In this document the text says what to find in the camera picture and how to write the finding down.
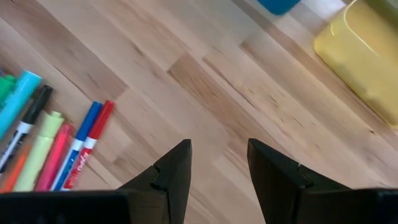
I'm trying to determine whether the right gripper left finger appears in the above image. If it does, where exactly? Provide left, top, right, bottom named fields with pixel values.
left=116, top=138, right=193, bottom=224

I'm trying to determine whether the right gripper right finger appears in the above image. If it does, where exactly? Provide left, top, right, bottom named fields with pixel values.
left=247, top=138, right=354, bottom=224

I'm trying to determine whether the red-capped thin white marker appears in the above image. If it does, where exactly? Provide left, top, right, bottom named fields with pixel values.
left=60, top=100, right=116, bottom=191

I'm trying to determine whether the blue-capped thin white marker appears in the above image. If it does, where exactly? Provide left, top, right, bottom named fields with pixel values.
left=49, top=101, right=103, bottom=192

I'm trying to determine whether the pink marker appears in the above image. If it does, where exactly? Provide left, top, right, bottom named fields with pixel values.
left=34, top=123, right=75, bottom=192

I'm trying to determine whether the yellow-green highlighter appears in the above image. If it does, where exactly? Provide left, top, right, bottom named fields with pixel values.
left=12, top=111, right=65, bottom=192

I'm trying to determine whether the black-capped thin white marker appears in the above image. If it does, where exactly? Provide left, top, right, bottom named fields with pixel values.
left=0, top=85, right=53, bottom=175

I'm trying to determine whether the orange marker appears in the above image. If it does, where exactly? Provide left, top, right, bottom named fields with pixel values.
left=0, top=146, right=32, bottom=194

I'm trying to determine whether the teal highlighter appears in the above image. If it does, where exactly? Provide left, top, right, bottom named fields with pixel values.
left=0, top=70, right=43, bottom=141

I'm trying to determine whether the green highlighter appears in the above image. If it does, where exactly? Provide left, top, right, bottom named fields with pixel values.
left=0, top=74, right=17, bottom=106

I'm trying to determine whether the yellow translucent plastic bin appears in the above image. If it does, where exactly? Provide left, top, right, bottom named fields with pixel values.
left=313, top=0, right=398, bottom=128

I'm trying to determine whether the blue plastic bin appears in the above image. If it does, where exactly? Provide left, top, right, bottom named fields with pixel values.
left=256, top=0, right=302, bottom=16

